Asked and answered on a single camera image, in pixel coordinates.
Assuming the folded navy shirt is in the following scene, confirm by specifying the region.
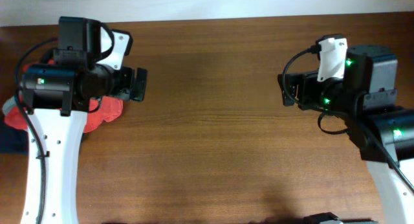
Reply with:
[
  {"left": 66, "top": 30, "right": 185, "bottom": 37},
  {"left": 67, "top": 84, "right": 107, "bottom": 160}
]
[{"left": 0, "top": 117, "right": 28, "bottom": 155}]

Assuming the folded grey shirt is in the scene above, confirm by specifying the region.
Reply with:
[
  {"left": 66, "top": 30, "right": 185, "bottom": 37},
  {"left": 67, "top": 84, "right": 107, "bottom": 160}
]
[{"left": 1, "top": 97, "right": 17, "bottom": 116}]

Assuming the orange soccer t-shirt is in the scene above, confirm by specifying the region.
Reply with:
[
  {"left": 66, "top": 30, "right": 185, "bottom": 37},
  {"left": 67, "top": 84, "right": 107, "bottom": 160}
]
[{"left": 3, "top": 50, "right": 124, "bottom": 134}]

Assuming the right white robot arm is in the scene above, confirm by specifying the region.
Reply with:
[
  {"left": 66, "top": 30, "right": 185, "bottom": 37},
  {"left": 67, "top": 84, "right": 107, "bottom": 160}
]
[{"left": 278, "top": 34, "right": 413, "bottom": 223}]

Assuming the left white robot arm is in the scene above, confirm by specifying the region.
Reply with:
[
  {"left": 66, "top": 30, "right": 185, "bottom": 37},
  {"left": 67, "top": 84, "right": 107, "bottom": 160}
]
[{"left": 16, "top": 27, "right": 147, "bottom": 223}]

